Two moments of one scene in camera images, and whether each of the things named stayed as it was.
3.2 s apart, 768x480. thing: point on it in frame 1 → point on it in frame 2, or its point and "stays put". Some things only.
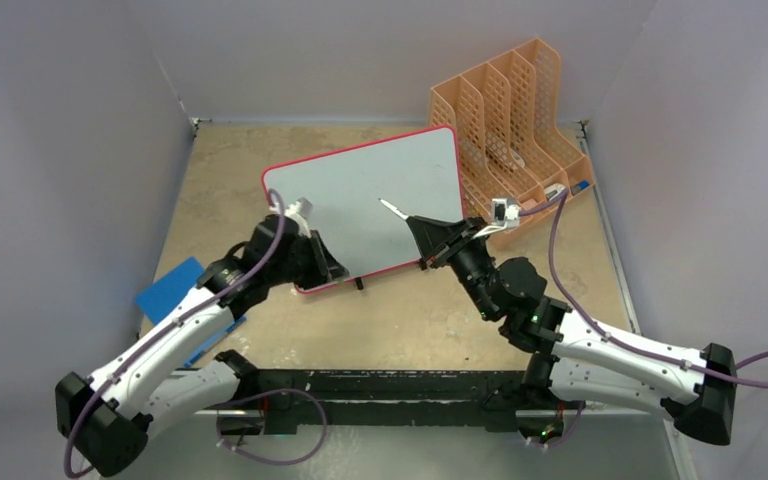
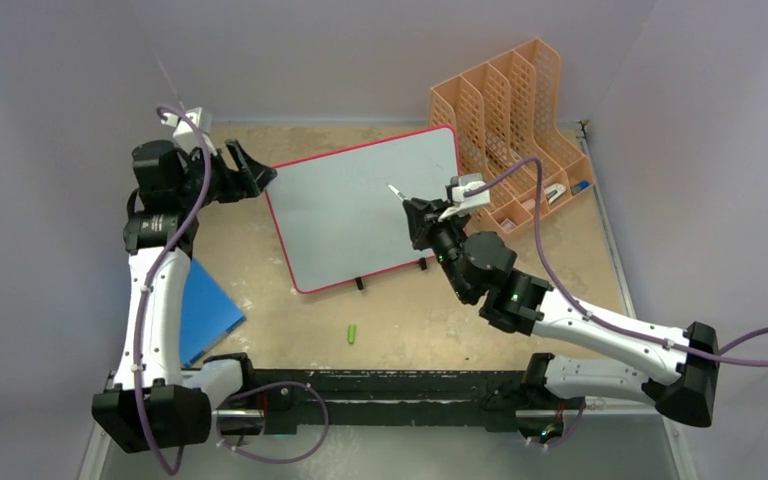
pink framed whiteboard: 363,195 stays put
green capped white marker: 394,209 → 399,194
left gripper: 324,265 → 248,180
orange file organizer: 507,114 stays put
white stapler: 553,191 stays put
